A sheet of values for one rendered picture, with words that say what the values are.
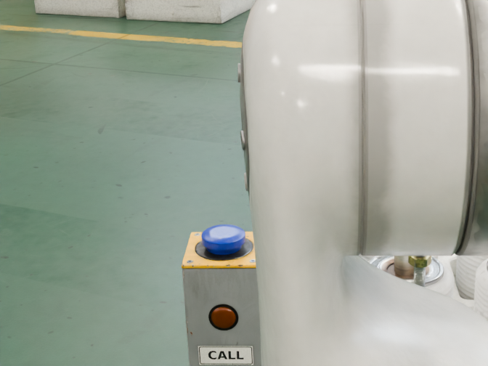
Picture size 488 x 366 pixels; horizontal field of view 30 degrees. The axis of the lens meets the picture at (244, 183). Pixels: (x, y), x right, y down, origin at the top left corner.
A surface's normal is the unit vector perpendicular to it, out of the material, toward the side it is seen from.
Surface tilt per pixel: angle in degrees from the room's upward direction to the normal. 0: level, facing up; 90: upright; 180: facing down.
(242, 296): 90
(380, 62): 52
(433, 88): 61
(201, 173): 0
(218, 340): 90
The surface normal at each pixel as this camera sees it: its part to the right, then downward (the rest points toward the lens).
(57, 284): -0.04, -0.93
